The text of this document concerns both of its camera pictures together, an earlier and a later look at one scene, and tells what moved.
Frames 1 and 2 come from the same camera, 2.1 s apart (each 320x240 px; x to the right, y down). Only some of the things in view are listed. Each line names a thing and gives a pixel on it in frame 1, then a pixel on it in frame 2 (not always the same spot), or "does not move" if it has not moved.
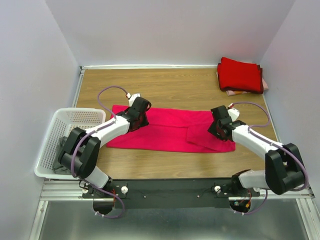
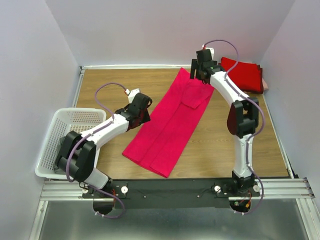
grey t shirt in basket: (58, 168) does not move
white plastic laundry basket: (65, 120) does not move
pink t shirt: (173, 129) -> (158, 141)
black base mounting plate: (169, 193) does not move
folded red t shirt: (235, 75) does not move
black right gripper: (212, 129) -> (193, 66)
